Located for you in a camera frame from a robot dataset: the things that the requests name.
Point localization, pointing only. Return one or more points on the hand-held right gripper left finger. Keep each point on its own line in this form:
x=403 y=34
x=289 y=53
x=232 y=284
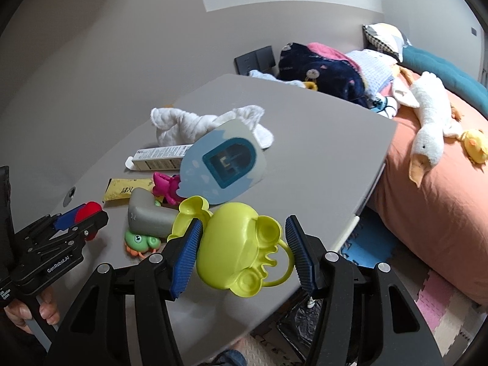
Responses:
x=186 y=259

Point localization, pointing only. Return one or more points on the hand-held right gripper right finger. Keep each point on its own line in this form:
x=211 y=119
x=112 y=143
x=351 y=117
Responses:
x=301 y=255

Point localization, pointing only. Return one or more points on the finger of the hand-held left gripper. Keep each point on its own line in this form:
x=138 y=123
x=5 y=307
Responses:
x=95 y=221
x=66 y=217

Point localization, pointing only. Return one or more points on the red ball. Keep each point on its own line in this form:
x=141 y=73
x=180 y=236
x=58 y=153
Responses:
x=91 y=209

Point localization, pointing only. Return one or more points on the yellow packet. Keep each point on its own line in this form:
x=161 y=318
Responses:
x=118 y=190

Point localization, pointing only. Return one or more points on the yellow-green frog plastic toy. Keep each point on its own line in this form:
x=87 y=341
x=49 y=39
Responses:
x=228 y=244

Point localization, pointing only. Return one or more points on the green turtle toy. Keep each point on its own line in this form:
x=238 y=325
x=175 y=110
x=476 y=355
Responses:
x=139 y=241

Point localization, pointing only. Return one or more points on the black trash bag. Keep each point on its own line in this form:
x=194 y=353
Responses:
x=297 y=324

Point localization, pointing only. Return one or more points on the long white carton box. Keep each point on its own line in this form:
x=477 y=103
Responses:
x=160 y=158

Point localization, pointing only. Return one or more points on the blue blister card pack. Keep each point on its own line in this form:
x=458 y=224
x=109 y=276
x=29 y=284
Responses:
x=198 y=167

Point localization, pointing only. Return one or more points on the person's left hand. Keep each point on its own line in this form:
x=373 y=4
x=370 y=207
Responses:
x=49 y=308

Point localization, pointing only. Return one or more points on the grey angled plastic piece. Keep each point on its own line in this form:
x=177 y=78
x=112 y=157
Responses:
x=148 y=217

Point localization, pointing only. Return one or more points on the cream desk leg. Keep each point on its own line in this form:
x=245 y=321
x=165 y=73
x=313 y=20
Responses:
x=352 y=228

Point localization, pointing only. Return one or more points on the pink plastic toy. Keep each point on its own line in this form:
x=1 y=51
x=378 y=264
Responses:
x=164 y=186

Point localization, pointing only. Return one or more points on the grey desk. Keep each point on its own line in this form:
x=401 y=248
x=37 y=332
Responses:
x=305 y=152

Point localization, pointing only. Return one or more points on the person's left leg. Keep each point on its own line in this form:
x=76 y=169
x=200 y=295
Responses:
x=230 y=358

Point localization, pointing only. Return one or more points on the orange bed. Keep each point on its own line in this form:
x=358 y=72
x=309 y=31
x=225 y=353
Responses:
x=419 y=217

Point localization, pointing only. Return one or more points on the pastel foam puzzle floor mats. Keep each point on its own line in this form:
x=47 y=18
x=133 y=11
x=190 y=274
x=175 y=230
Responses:
x=438 y=312

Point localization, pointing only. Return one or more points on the small yellow plush piece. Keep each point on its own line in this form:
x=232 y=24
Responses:
x=310 y=85

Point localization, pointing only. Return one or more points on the white printed cloth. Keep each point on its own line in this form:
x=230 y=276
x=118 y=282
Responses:
x=385 y=106

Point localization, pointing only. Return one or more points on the small pale blue cloth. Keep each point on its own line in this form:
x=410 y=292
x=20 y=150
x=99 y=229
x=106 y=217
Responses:
x=267 y=76

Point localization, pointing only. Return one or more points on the navy patterned clothing pile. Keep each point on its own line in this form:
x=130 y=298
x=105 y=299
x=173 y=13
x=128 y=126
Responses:
x=316 y=72

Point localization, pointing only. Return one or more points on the white goose plush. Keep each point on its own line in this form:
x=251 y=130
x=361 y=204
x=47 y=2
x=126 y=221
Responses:
x=429 y=122

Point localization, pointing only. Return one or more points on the light blue blanket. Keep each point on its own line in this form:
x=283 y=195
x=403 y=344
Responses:
x=373 y=68

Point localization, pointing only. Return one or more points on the yellow chick plush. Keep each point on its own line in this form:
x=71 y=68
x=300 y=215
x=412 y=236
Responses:
x=474 y=145

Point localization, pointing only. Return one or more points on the pink fleece cloth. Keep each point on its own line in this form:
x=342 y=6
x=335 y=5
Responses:
x=324 y=50

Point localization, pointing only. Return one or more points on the patterned pillow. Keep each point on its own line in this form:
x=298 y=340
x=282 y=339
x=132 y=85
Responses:
x=383 y=38

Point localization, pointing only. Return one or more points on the teal cushion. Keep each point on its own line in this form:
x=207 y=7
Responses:
x=438 y=64

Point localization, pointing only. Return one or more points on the black wall socket panel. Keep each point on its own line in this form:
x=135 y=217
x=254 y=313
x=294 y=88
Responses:
x=251 y=60

